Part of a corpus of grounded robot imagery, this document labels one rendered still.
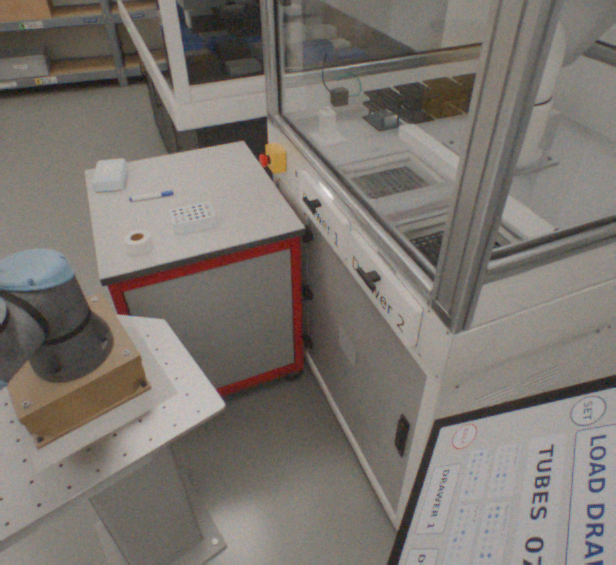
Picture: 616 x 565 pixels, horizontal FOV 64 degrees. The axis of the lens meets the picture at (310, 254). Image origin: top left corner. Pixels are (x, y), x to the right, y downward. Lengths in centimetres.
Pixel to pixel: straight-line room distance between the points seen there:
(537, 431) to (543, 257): 39
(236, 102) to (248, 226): 66
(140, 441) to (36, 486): 18
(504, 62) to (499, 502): 52
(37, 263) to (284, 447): 119
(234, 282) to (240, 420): 61
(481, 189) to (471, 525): 44
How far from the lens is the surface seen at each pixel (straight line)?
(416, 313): 100
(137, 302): 150
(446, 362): 100
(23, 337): 90
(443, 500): 69
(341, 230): 122
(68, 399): 104
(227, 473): 185
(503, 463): 66
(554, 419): 66
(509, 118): 71
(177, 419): 106
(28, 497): 107
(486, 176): 75
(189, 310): 156
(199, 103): 197
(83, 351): 101
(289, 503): 178
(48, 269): 92
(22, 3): 494
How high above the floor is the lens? 162
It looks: 39 degrees down
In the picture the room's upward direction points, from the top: straight up
